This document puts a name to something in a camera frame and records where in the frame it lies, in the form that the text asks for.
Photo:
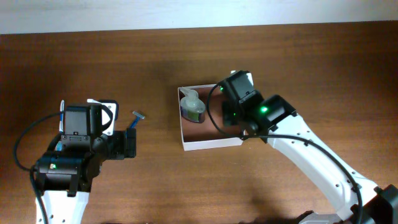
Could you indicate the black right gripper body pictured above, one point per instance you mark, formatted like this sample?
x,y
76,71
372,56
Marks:
x,y
231,112

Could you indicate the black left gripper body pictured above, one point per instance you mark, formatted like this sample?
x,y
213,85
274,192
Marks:
x,y
115,145

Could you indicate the blue disposable razor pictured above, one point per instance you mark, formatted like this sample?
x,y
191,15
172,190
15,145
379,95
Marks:
x,y
138,116

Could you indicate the clear soap pump bottle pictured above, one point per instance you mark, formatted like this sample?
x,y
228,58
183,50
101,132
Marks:
x,y
191,107

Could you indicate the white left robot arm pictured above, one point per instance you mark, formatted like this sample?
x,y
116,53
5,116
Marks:
x,y
62,178

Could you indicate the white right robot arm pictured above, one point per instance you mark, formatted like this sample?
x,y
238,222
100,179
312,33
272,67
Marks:
x,y
354,198

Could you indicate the white cardboard box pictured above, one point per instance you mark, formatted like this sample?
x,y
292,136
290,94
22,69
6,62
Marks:
x,y
196,136

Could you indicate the blue white toothbrush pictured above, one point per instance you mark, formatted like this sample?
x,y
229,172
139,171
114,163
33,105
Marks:
x,y
62,108

